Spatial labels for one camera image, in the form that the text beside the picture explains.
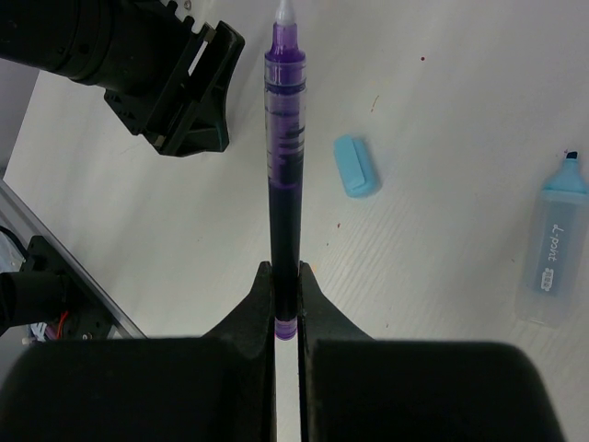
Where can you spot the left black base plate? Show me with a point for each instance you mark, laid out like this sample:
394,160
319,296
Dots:
55,301

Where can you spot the light blue highlighter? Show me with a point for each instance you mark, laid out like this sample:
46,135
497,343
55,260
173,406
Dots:
555,240

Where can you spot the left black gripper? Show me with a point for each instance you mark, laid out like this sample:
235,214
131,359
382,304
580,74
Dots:
162,78

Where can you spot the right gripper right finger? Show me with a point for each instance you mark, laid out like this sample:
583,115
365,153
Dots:
357,388

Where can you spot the light blue highlighter cap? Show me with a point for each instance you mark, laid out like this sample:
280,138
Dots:
356,167

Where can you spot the purple pen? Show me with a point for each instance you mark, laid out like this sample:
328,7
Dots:
284,102

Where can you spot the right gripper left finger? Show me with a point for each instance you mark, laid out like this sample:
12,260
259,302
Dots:
216,387

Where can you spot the aluminium front rail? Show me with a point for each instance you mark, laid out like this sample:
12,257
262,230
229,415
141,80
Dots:
17,217

